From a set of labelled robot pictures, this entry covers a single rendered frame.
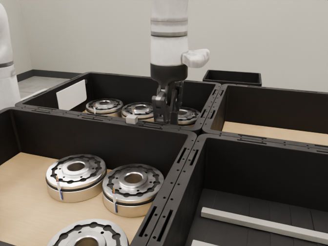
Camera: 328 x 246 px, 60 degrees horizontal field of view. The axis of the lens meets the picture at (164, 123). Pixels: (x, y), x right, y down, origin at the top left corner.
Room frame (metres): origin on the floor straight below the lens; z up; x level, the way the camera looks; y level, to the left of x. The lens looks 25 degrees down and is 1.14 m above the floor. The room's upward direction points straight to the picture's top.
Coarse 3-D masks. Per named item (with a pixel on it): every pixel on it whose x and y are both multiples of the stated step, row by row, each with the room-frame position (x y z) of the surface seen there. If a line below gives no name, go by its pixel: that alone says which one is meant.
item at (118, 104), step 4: (96, 100) 0.77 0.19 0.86; (100, 100) 0.78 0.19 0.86; (112, 100) 0.77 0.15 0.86; (116, 100) 0.77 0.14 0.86; (88, 104) 0.73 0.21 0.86; (92, 104) 0.73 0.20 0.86; (116, 104) 0.73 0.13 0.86; (120, 104) 0.73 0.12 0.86; (88, 108) 0.70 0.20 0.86; (92, 108) 0.70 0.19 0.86; (96, 108) 0.71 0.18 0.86; (100, 108) 0.70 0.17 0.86; (104, 108) 0.70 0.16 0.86; (108, 108) 0.71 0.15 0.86; (112, 108) 0.70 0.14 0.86; (116, 108) 0.70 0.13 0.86; (120, 108) 0.72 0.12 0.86; (96, 112) 0.69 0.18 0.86; (100, 112) 0.69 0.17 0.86; (104, 112) 0.69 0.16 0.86; (108, 112) 0.69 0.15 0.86
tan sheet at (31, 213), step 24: (0, 168) 0.47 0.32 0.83; (24, 168) 0.47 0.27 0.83; (0, 192) 0.39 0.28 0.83; (24, 192) 0.39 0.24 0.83; (0, 216) 0.34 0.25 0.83; (24, 216) 0.34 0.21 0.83; (48, 216) 0.34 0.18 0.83; (72, 216) 0.34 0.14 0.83; (96, 216) 0.34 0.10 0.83; (120, 216) 0.34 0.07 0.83; (144, 216) 0.34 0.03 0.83; (0, 240) 0.29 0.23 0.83; (24, 240) 0.29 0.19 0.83; (48, 240) 0.29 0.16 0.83
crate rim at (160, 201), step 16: (0, 112) 0.51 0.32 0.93; (32, 112) 0.51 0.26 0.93; (48, 112) 0.51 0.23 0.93; (128, 128) 0.45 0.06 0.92; (144, 128) 0.44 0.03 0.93; (160, 128) 0.44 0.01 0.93; (192, 144) 0.38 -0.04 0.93; (176, 160) 0.34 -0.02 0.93; (176, 176) 0.30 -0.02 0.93; (160, 192) 0.27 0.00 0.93; (160, 208) 0.24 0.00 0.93; (144, 224) 0.22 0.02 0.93; (144, 240) 0.20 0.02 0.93
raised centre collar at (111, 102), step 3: (96, 102) 0.73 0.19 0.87; (99, 102) 0.74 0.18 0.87; (102, 102) 0.75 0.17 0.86; (105, 102) 0.75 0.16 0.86; (108, 102) 0.75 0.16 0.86; (111, 102) 0.73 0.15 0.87; (96, 105) 0.72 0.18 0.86; (99, 105) 0.71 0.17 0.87; (102, 105) 0.71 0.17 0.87; (105, 105) 0.71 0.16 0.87; (108, 105) 0.72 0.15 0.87; (111, 105) 0.72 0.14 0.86
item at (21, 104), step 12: (96, 72) 0.82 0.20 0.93; (60, 84) 0.70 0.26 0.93; (204, 84) 0.71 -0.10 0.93; (216, 84) 0.70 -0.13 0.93; (36, 96) 0.61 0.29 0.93; (216, 96) 0.61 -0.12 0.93; (36, 108) 0.53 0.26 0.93; (48, 108) 0.53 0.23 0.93; (204, 108) 0.53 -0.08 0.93; (120, 120) 0.47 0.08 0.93; (204, 120) 0.47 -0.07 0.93
